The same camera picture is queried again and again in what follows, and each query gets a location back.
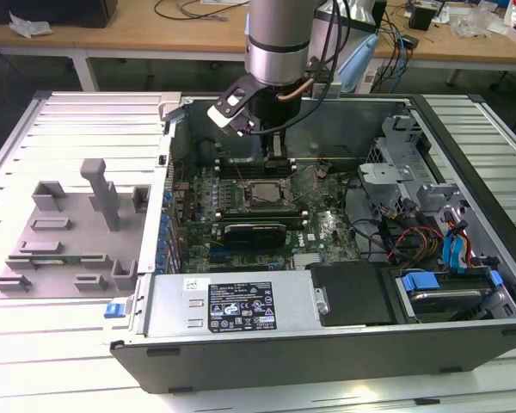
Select crumpled white paper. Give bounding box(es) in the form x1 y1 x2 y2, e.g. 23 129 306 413
8 10 53 39

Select silver power supply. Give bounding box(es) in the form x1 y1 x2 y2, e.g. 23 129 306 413
144 270 323 336

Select red yellow power wires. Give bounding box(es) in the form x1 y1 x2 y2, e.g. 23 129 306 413
384 223 444 266

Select blue disk wire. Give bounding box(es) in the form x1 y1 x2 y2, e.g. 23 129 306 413
440 219 470 276

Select green motherboard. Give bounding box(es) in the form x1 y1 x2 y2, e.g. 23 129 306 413
167 161 365 274

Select black graphics card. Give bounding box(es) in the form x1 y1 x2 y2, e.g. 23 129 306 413
221 221 287 249

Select black drive bay cover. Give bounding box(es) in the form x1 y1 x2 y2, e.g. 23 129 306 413
304 262 399 328

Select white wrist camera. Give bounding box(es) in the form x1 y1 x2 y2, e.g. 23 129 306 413
206 76 263 139

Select clear plastic bags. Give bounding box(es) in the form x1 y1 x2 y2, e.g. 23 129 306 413
451 6 507 38

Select small black box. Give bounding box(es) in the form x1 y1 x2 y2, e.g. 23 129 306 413
407 0 436 31

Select pale plastic case handle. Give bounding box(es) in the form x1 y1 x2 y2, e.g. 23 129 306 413
159 92 186 124

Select black RAM slot bank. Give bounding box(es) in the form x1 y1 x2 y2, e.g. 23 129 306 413
214 157 297 181
217 207 307 228

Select silver metal drive cage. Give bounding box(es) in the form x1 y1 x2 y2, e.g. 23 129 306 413
355 112 472 225

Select open black PC case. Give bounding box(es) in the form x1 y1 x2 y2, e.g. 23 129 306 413
109 92 516 395

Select grey parts rack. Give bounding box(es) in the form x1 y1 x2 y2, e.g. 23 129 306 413
0 157 151 300

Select hard disk in blue carrier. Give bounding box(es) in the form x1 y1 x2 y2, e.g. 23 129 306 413
395 267 504 324

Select CPU socket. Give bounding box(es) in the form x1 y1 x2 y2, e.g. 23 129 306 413
243 178 294 208

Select silver chipset heatsink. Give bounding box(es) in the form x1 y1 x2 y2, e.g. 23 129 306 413
294 253 323 270

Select wooden desk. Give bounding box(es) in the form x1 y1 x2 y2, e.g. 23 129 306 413
0 0 516 94

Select green RAM stick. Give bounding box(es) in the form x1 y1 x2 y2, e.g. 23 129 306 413
8 254 108 264

